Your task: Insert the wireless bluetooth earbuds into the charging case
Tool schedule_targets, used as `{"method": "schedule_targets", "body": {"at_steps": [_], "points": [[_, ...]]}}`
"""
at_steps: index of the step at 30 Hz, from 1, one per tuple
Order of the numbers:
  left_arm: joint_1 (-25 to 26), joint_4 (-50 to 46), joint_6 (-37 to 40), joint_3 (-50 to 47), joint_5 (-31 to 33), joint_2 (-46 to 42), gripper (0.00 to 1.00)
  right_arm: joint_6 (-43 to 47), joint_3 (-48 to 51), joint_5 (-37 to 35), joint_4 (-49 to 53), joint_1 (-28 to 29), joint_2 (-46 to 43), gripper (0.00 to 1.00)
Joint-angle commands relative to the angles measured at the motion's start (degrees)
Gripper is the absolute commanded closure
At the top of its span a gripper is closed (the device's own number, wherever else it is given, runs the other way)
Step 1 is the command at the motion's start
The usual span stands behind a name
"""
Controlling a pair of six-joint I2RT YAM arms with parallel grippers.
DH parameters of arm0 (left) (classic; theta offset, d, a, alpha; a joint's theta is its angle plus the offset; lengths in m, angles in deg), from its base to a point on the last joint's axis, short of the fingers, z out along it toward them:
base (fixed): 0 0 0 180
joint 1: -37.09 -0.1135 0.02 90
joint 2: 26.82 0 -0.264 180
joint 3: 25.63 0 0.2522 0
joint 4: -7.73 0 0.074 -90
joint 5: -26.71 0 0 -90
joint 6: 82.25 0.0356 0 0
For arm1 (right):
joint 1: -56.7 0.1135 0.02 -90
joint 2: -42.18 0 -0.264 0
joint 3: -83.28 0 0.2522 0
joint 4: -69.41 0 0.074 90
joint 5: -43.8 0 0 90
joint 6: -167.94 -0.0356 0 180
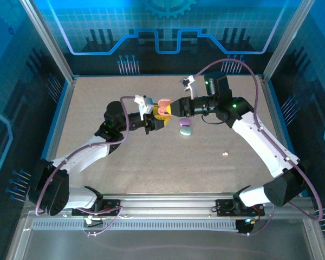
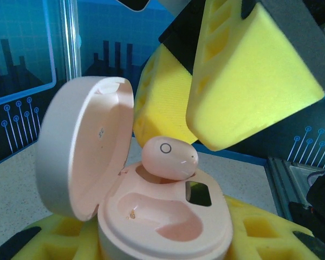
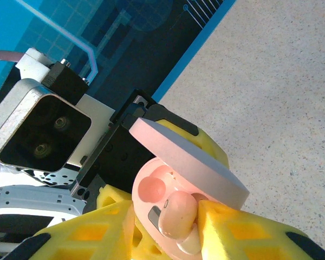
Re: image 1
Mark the salmon pink earbud charging case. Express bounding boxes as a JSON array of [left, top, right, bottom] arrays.
[[156, 98, 173, 116]]

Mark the white connector block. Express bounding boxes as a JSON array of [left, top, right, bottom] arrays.
[[83, 215, 104, 229]]

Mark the grey sheet metal cover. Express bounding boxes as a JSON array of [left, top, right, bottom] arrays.
[[6, 211, 325, 260]]

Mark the black controller box with LEDs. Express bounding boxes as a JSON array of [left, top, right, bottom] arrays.
[[235, 217, 255, 236]]

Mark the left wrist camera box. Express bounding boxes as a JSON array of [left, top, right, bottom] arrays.
[[134, 94, 154, 121]]

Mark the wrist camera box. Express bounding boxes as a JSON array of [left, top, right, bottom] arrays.
[[134, 94, 154, 121], [179, 75, 199, 100]]

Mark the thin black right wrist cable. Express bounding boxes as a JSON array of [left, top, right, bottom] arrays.
[[201, 114, 227, 126]]

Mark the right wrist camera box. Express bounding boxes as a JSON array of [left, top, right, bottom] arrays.
[[179, 75, 199, 100]]

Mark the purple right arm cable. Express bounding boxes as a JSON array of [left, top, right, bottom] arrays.
[[194, 58, 323, 237]]

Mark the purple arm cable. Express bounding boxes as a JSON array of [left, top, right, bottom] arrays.
[[194, 58, 323, 237], [35, 96, 138, 238]]

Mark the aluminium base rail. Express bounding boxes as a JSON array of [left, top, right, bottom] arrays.
[[24, 192, 315, 222]]

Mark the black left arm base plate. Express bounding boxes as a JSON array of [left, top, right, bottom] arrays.
[[71, 199, 125, 217]]

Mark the aluminium frame post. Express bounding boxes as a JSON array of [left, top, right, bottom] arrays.
[[19, 0, 76, 83], [262, 0, 317, 83]]

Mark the slotted grey cable duct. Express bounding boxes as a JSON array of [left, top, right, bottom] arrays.
[[31, 220, 241, 231]]

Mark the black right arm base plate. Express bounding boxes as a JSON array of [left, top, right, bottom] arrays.
[[215, 199, 266, 217]]

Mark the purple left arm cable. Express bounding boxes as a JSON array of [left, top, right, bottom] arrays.
[[35, 96, 138, 238]]

